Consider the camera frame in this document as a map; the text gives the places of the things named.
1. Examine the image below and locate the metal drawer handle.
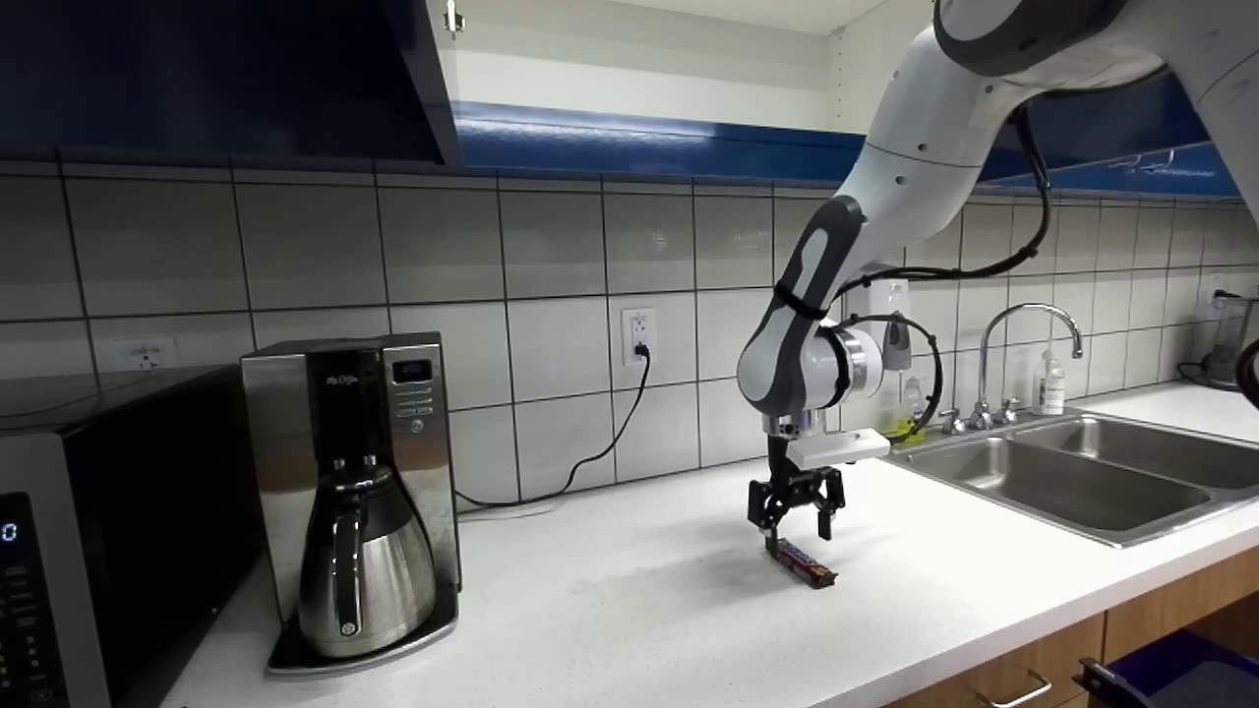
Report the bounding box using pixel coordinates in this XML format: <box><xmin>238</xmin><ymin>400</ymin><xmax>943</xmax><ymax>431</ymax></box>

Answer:
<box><xmin>976</xmin><ymin>669</ymin><xmax>1059</xmax><ymax>708</ymax></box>

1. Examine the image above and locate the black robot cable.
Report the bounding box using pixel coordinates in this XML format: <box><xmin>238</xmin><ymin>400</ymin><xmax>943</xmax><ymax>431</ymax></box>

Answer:
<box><xmin>829</xmin><ymin>101</ymin><xmax>1063</xmax><ymax>442</ymax></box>

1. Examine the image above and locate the small white pump bottle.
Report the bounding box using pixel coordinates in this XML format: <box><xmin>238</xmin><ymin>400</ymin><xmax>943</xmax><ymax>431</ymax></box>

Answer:
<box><xmin>1034</xmin><ymin>342</ymin><xmax>1073</xmax><ymax>421</ymax></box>

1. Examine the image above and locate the stainless steel coffee maker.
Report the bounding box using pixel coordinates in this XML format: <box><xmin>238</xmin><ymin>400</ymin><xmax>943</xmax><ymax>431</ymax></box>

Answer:
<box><xmin>238</xmin><ymin>332</ymin><xmax>466</xmax><ymax>681</ymax></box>

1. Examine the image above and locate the white wall soap dispenser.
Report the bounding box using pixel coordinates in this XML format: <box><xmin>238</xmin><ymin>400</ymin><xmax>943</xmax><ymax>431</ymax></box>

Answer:
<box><xmin>863</xmin><ymin>274</ymin><xmax>920</xmax><ymax>376</ymax></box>

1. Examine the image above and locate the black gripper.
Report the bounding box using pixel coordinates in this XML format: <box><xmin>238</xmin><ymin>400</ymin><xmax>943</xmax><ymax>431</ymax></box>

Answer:
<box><xmin>743</xmin><ymin>437</ymin><xmax>849</xmax><ymax>563</ymax></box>

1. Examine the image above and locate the yellow dish soap bottle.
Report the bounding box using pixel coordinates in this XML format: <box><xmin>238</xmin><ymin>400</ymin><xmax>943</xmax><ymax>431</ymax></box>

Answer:
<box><xmin>884</xmin><ymin>371</ymin><xmax>933</xmax><ymax>447</ymax></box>

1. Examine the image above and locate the dark blue bin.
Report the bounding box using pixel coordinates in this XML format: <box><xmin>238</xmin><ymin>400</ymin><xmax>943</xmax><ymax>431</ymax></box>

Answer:
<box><xmin>1073</xmin><ymin>624</ymin><xmax>1259</xmax><ymax>708</ymax></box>

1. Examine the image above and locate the blue cabinet door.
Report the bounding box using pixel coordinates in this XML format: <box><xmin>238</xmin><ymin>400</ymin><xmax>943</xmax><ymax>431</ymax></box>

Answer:
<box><xmin>979</xmin><ymin>70</ymin><xmax>1249</xmax><ymax>206</ymax></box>
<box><xmin>0</xmin><ymin>0</ymin><xmax>466</xmax><ymax>172</ymax></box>

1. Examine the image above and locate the black power cord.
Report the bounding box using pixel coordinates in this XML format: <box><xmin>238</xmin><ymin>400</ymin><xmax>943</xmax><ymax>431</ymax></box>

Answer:
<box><xmin>453</xmin><ymin>342</ymin><xmax>658</xmax><ymax>515</ymax></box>

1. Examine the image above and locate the chrome kitchen faucet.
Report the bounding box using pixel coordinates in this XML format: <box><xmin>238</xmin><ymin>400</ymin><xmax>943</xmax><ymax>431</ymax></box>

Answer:
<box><xmin>942</xmin><ymin>299</ymin><xmax>1089</xmax><ymax>437</ymax></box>

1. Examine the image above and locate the black and silver microwave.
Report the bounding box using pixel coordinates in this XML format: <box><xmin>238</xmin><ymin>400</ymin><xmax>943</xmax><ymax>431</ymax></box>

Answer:
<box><xmin>0</xmin><ymin>365</ymin><xmax>267</xmax><ymax>708</ymax></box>

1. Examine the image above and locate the stainless steel coffee carafe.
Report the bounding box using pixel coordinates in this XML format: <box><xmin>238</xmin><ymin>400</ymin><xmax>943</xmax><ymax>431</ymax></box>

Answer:
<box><xmin>290</xmin><ymin>456</ymin><xmax>445</xmax><ymax>665</ymax></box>

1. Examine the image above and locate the white wall outlet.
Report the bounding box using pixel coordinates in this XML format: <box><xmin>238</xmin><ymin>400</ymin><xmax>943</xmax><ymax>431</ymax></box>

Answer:
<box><xmin>618</xmin><ymin>308</ymin><xmax>664</xmax><ymax>365</ymax></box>
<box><xmin>121</xmin><ymin>333</ymin><xmax>179</xmax><ymax>376</ymax></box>

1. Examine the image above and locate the wooden lower cabinet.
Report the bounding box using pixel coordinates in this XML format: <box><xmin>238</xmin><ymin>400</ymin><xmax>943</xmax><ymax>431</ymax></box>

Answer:
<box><xmin>884</xmin><ymin>548</ymin><xmax>1259</xmax><ymax>708</ymax></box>

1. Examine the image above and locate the stainless steel double sink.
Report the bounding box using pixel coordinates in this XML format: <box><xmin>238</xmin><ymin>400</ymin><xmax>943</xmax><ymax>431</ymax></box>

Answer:
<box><xmin>884</xmin><ymin>409</ymin><xmax>1259</xmax><ymax>549</ymax></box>

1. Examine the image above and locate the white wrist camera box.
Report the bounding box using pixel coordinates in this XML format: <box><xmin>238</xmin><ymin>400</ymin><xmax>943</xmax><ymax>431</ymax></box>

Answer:
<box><xmin>778</xmin><ymin>425</ymin><xmax>894</xmax><ymax>475</ymax></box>

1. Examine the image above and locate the black countertop appliance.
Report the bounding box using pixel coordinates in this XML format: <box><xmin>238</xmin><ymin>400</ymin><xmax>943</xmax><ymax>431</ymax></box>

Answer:
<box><xmin>1177</xmin><ymin>288</ymin><xmax>1259</xmax><ymax>397</ymax></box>

